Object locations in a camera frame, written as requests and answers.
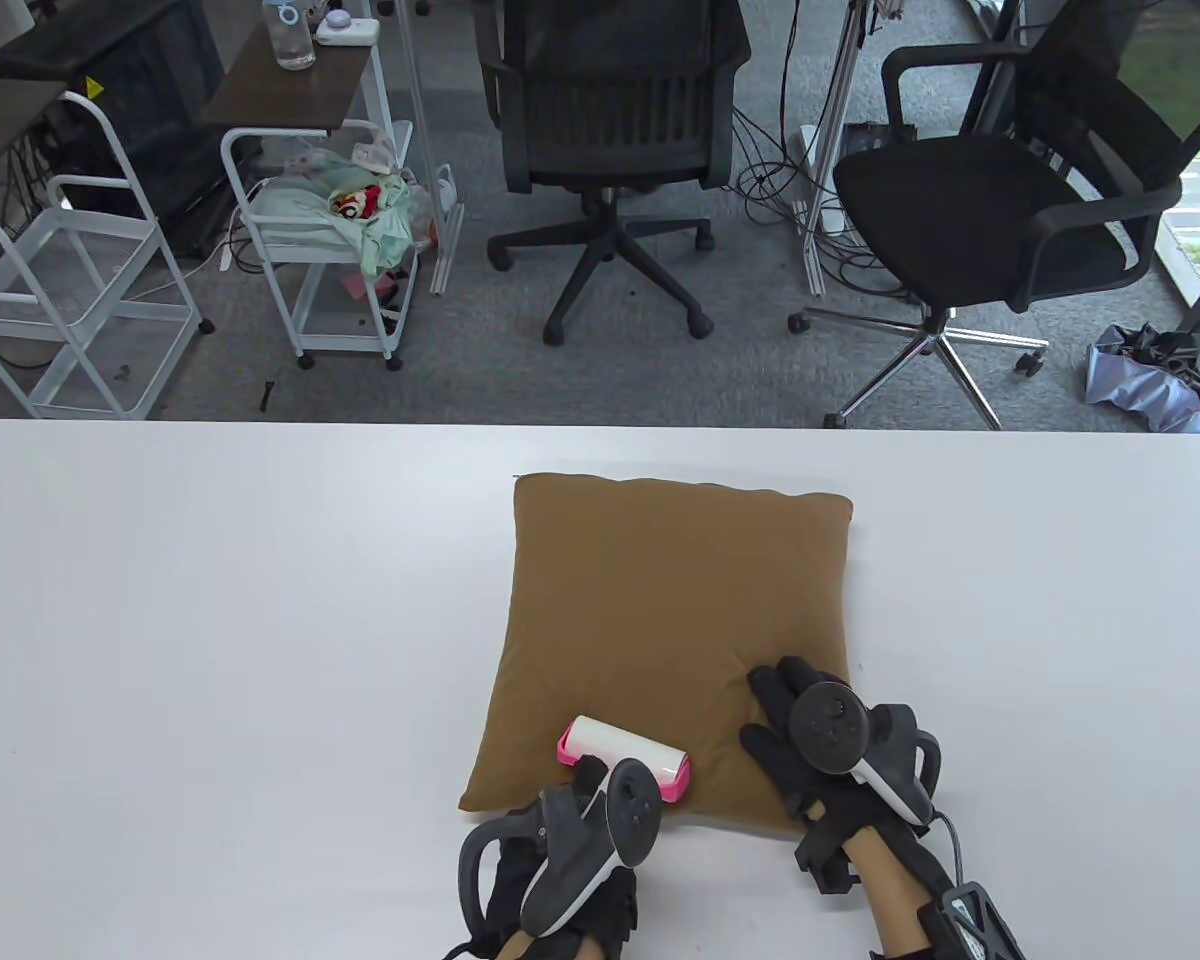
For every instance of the black office chair black base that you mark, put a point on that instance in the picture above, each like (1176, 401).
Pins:
(610, 100)

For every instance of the clear white stand post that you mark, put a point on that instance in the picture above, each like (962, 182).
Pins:
(447, 240)

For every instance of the person's left hand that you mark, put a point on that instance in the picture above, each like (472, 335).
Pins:
(605, 915)

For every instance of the red white plush toy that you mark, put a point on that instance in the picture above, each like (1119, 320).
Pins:
(352, 203)

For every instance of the green cloth pile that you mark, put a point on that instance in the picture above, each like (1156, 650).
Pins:
(385, 235)

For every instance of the brown pillow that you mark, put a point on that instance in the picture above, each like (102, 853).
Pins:
(660, 600)

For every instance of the white cart with clothes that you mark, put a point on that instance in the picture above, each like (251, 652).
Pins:
(300, 250)

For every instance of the empty white cart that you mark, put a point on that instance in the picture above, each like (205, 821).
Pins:
(100, 212)

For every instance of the brown top side table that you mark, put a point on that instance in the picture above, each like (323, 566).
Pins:
(280, 95)

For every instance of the pink paper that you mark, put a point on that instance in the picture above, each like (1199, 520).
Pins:
(360, 288)

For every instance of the grey hand controller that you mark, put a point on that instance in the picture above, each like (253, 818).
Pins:
(830, 720)
(630, 810)

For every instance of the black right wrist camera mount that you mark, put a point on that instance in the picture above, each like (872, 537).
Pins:
(975, 925)

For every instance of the clear water bottle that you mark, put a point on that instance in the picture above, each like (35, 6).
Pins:
(290, 45)

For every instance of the black mesh chair chrome base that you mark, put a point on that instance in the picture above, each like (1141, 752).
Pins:
(960, 210)

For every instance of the pink lint roller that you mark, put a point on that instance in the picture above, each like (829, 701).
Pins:
(625, 745)

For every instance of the dark wooden desk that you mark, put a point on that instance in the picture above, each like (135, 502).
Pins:
(0, 115)

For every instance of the grey right hand controller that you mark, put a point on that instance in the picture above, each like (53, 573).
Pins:
(830, 720)

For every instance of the grey left hand controller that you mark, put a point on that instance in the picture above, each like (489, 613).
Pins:
(630, 810)

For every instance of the small black floor object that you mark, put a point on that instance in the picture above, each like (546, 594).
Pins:
(265, 397)

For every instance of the person's right forearm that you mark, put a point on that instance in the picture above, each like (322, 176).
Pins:
(890, 900)

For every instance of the white device purple knob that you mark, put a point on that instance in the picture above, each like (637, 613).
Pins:
(350, 33)

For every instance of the aluminium frame post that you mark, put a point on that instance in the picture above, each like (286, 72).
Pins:
(828, 130)

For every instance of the crumpled blue grey cloth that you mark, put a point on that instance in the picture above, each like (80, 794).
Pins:
(1130, 385)

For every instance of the person's right hand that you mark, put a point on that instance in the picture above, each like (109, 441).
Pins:
(778, 695)

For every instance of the black cabinet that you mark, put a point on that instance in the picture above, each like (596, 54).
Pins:
(150, 100)

